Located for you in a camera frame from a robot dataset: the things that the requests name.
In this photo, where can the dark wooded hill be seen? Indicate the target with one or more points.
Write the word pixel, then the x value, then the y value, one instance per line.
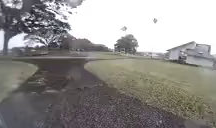
pixel 82 44

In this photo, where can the grey house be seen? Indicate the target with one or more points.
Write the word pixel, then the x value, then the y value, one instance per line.
pixel 192 53

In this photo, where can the tall palm tree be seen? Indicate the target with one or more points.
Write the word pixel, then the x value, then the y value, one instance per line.
pixel 124 29
pixel 154 20

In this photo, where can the round dark tree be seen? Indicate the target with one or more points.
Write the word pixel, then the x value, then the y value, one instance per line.
pixel 126 44

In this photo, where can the large dark tree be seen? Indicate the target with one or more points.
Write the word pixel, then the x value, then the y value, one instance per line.
pixel 32 20

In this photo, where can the green grass lawn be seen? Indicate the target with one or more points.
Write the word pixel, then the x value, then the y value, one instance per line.
pixel 9 75
pixel 156 80

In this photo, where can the dark wet asphalt path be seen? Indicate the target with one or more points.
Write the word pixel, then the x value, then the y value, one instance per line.
pixel 79 110

